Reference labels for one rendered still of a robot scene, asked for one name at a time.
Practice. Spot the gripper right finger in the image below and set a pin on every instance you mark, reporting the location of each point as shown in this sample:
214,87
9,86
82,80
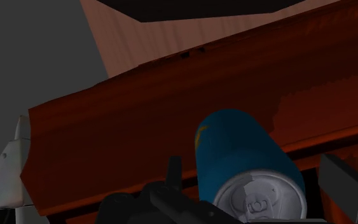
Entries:
349,183

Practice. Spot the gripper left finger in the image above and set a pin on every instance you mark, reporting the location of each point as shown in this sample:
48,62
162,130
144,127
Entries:
166,204

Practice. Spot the blue drink can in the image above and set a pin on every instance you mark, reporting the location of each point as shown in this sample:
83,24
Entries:
228,149

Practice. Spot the red-brown wooden furniture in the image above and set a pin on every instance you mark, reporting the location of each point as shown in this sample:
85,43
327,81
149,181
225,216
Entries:
154,108

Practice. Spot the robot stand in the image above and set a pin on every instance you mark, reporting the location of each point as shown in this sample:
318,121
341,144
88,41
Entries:
197,9

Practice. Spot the white angular frame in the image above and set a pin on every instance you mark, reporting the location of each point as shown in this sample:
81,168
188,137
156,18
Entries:
8,173

